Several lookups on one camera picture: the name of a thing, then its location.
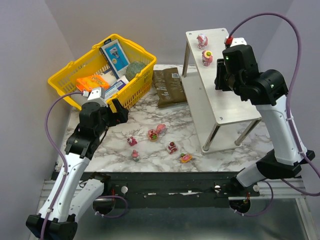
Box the pink white bunny toy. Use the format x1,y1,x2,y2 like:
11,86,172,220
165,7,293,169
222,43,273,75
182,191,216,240
196,33,208,50

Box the yellow plastic basket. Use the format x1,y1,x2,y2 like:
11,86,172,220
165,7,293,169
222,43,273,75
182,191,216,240
48,34,157,110

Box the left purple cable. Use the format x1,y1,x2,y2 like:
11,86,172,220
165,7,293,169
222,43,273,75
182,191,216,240
39,91,87,240

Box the green round melon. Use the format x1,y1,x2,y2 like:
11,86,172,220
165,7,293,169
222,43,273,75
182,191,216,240
125,61,146,82

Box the blue razor package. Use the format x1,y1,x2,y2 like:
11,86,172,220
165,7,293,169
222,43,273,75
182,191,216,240
99,38,130,79

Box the purple cable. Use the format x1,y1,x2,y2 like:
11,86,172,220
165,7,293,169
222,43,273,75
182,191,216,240
228,12,320,197
39,91,87,240

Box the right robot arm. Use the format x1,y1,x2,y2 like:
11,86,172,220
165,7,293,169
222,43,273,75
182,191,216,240
218,44,315,188

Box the brown snack bag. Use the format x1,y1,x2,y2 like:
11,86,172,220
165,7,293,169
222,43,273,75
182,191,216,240
152,67,187,108

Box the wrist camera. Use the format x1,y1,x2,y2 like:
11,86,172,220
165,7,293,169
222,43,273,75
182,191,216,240
82,87,108,107
224,36,247,49

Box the pink bear toy lying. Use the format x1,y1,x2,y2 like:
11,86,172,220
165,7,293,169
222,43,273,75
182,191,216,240
155,123,167,135

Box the purple white box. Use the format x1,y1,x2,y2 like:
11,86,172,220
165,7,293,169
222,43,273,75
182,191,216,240
104,76,129,100

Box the pink toy yellow top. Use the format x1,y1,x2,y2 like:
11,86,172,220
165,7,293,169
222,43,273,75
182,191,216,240
202,50,213,67

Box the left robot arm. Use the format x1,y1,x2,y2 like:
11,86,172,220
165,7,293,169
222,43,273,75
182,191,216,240
26,98,129,240

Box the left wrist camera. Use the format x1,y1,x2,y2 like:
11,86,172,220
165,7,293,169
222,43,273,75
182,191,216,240
82,87,108,107

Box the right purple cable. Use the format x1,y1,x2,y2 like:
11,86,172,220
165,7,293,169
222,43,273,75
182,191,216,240
228,12,320,197

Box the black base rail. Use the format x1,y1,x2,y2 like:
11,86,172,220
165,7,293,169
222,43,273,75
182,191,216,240
80,172,260,209

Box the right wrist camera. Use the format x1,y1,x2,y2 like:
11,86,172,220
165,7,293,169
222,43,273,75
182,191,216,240
224,36,247,49

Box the pink mushroom toy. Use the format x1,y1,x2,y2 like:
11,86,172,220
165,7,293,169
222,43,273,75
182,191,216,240
131,149,140,162

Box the orange snack box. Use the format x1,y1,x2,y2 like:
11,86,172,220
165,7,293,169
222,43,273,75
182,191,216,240
75,75,111,92

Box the pink toy orange plate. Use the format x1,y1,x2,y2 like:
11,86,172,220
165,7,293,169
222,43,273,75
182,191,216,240
180,153,193,163

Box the pink cake toy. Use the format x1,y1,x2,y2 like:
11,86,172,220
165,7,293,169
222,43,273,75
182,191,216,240
127,136,138,146

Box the white box in basket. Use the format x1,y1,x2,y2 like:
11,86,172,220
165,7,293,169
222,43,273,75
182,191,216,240
100,69,117,86

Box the white metal shelf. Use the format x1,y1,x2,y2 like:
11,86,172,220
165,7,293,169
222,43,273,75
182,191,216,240
181,28,262,155

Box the red strawberry cake toy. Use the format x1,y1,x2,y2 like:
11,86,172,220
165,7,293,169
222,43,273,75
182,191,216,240
166,141,178,155

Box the pink bear strawberry toy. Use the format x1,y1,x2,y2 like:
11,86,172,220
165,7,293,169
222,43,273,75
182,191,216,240
147,129,159,142

